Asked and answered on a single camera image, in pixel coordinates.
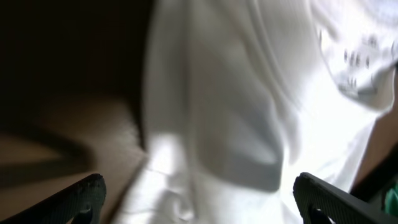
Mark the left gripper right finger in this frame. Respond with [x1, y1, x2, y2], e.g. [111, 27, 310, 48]
[293, 172, 397, 224]

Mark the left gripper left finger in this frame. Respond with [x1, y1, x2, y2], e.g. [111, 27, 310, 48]
[1, 174, 106, 224]

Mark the white t-shirt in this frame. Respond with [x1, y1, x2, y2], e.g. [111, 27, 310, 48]
[113, 0, 397, 223]

